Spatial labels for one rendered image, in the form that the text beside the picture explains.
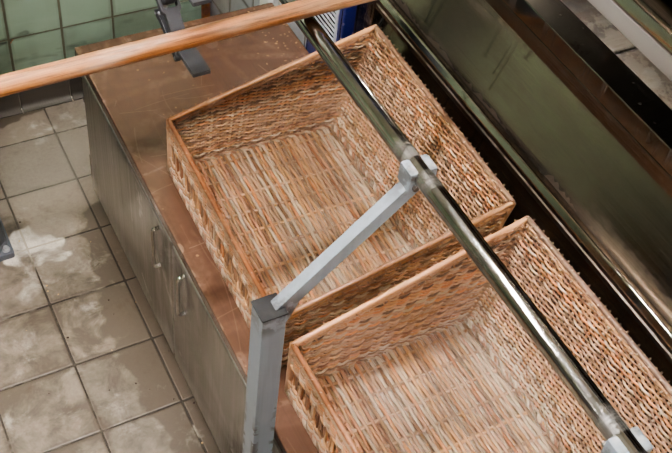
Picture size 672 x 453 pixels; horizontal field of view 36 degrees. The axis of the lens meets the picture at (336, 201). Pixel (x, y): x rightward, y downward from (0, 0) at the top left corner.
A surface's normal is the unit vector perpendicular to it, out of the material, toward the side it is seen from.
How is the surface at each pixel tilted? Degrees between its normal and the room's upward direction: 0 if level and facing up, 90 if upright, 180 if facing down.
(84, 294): 0
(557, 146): 70
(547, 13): 0
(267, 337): 90
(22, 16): 90
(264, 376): 90
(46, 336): 0
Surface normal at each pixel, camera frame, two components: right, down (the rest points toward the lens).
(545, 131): -0.79, 0.04
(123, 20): 0.46, 0.68
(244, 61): 0.10, -0.67
